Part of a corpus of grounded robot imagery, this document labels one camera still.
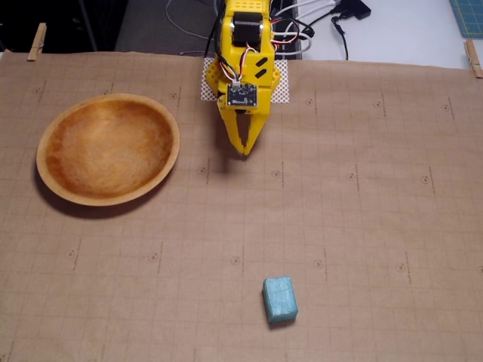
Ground small camera circuit board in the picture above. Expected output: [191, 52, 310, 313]
[226, 83, 259, 114]

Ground blue block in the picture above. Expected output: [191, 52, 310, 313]
[262, 275, 300, 326]

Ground brown gridded paper sheet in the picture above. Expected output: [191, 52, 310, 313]
[0, 50, 483, 362]

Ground black cable with plug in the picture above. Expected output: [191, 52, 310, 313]
[331, 14, 350, 62]

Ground round wooden bowl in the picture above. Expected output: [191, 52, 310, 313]
[35, 93, 181, 207]

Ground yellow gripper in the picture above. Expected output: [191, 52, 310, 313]
[214, 11, 276, 157]

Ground wooden clothespin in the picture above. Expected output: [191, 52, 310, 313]
[26, 22, 48, 63]
[463, 38, 483, 79]

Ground white looped cable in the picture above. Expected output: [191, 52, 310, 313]
[272, 19, 315, 58]

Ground red white black servo wires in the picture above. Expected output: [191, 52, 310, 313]
[221, 40, 266, 82]

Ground white cable to adapter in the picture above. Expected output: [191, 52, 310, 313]
[271, 0, 339, 19]

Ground black power adapter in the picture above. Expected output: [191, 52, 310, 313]
[331, 0, 373, 21]

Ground green cutting mat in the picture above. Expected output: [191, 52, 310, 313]
[448, 0, 483, 38]

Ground thin grey cable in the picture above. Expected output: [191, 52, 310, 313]
[165, 0, 214, 39]

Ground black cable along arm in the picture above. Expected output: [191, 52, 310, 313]
[205, 0, 228, 64]

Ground white mesh mat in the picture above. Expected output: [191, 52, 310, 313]
[199, 57, 291, 105]

